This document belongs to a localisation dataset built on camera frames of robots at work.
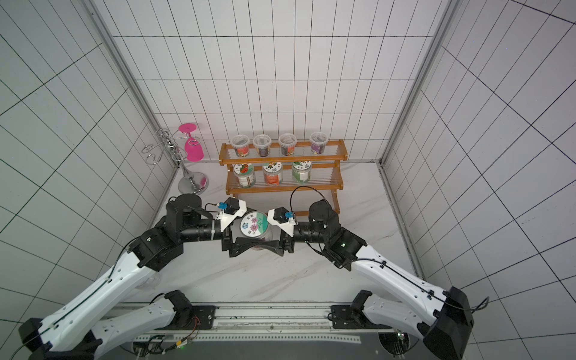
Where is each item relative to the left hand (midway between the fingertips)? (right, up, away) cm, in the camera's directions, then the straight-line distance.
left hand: (252, 229), depth 62 cm
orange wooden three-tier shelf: (+21, +15, +30) cm, 40 cm away
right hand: (+1, -1, -1) cm, 2 cm away
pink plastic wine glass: (-34, +28, +38) cm, 58 cm away
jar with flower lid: (+4, +17, +23) cm, 29 cm away
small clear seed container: (+1, +28, +18) cm, 33 cm away
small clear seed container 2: (-7, +27, +17) cm, 33 cm away
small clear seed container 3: (+10, +28, +17) cm, 34 cm away
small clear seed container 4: (+21, +29, +18) cm, 40 cm away
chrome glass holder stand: (-38, +12, +45) cm, 60 cm away
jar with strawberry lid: (-7, +17, +23) cm, 29 cm away
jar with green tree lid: (+15, +17, +24) cm, 33 cm away
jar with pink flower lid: (+2, +2, -4) cm, 5 cm away
